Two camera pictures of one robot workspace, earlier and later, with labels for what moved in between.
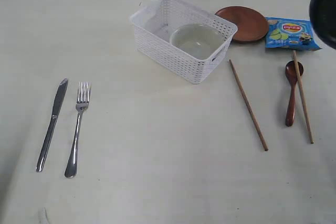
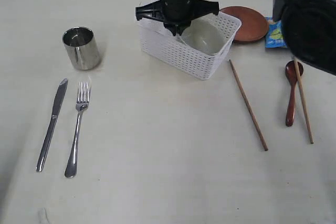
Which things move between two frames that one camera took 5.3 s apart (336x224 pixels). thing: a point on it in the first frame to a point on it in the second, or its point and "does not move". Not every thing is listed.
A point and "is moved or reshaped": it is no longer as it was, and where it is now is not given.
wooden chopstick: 300,83 does not move
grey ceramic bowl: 201,40 is moved or reshaped
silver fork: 83,92 does not move
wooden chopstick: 250,110 does not move
